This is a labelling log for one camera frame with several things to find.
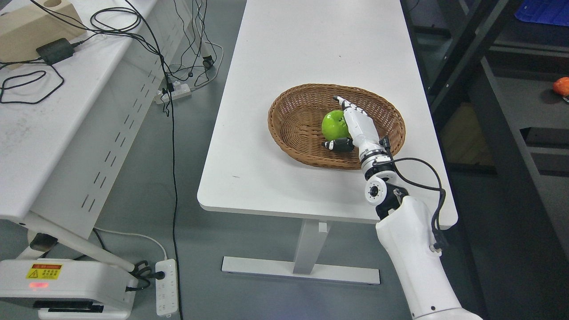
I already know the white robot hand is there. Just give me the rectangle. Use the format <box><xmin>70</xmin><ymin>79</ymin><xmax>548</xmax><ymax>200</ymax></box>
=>
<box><xmin>322</xmin><ymin>96</ymin><xmax>385</xmax><ymax>160</ymax></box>

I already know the green apple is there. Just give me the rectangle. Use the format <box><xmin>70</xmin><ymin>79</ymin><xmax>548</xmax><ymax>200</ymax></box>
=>
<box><xmin>321</xmin><ymin>110</ymin><xmax>350</xmax><ymax>140</ymax></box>

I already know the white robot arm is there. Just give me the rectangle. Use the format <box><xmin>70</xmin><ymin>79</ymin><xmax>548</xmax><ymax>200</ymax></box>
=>
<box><xmin>322</xmin><ymin>96</ymin><xmax>479</xmax><ymax>320</ymax></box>

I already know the black metal shelf rack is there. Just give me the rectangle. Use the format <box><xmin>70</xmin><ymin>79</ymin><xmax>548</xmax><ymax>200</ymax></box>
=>
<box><xmin>401</xmin><ymin>0</ymin><xmax>568</xmax><ymax>320</ymax></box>

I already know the orange toy on shelf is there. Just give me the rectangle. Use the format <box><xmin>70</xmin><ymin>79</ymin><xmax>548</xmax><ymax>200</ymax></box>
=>
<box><xmin>552</xmin><ymin>76</ymin><xmax>569</xmax><ymax>97</ymax></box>

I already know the brown wicker basket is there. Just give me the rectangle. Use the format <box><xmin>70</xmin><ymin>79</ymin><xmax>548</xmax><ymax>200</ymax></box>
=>
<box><xmin>268</xmin><ymin>84</ymin><xmax>406</xmax><ymax>170</ymax></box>

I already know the white standing desk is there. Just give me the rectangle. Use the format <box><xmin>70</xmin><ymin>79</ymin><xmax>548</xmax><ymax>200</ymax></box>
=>
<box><xmin>197</xmin><ymin>0</ymin><xmax>459</xmax><ymax>285</ymax></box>

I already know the far white power strip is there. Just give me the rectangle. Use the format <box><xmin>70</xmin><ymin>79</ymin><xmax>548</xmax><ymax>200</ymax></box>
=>
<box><xmin>154</xmin><ymin>81</ymin><xmax>192</xmax><ymax>105</ymax></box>

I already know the blue crate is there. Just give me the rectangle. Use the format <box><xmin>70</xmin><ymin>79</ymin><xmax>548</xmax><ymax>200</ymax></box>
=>
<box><xmin>514</xmin><ymin>0</ymin><xmax>569</xmax><ymax>27</ymax></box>

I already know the white floor power strip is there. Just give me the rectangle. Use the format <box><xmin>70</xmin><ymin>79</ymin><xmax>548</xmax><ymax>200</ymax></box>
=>
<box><xmin>155</xmin><ymin>259</ymin><xmax>179</xmax><ymax>317</ymax></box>

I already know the white grey office desk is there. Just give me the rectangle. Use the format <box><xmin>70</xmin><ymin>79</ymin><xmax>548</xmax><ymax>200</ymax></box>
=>
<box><xmin>0</xmin><ymin>0</ymin><xmax>209</xmax><ymax>276</ymax></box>

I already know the black power adapter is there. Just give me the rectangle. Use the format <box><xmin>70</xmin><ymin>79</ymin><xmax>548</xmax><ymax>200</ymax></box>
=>
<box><xmin>35</xmin><ymin>38</ymin><xmax>77</xmax><ymax>65</ymax></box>

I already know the white black floor device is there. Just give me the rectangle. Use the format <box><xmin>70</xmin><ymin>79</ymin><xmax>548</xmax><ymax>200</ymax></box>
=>
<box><xmin>0</xmin><ymin>259</ymin><xmax>138</xmax><ymax>320</ymax></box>

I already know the beige cardboard box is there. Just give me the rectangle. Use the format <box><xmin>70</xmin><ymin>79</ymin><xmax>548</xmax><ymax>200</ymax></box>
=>
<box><xmin>0</xmin><ymin>0</ymin><xmax>86</xmax><ymax>69</ymax></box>

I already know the long black floor cable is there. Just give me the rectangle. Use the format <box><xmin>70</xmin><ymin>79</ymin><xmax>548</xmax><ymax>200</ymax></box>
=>
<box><xmin>31</xmin><ymin>0</ymin><xmax>185</xmax><ymax>320</ymax></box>

